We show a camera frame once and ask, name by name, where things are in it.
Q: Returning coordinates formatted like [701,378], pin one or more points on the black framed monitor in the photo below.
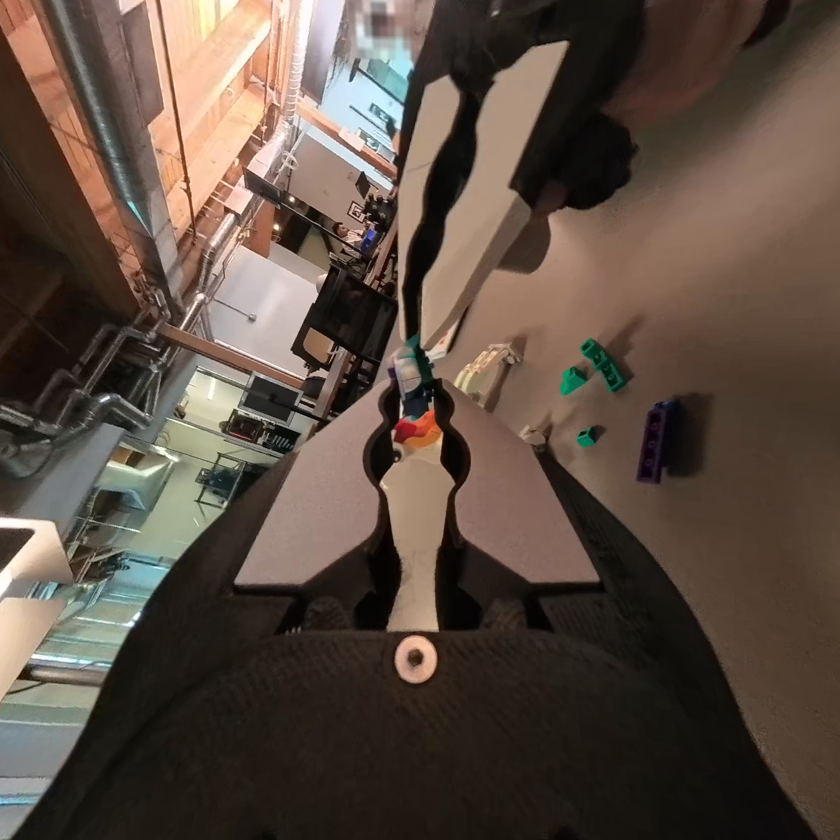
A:
[354,315]

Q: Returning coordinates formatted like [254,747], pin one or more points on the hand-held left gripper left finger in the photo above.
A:
[308,518]

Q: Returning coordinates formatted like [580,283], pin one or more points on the silver air duct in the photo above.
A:
[111,131]

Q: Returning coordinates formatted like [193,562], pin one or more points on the small green lego piece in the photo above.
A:
[587,438]

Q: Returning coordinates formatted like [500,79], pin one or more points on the green lego plate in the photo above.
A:
[607,371]

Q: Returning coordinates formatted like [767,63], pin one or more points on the purple lego brick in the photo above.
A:
[656,446]

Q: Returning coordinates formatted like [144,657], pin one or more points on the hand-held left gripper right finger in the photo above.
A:
[525,518]

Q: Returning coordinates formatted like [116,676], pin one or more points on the teal and blue lego assembly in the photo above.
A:
[413,374]

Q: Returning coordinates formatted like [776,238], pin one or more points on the grey flat monitor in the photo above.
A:
[269,397]

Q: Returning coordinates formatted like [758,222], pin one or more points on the white lego unicorn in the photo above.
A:
[482,380]

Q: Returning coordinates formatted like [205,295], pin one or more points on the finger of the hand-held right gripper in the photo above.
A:
[413,197]
[485,197]

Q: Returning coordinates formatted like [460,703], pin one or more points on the person's right forearm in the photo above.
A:
[768,16]

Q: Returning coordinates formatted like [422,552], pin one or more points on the rainbow lego disc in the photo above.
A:
[420,430]

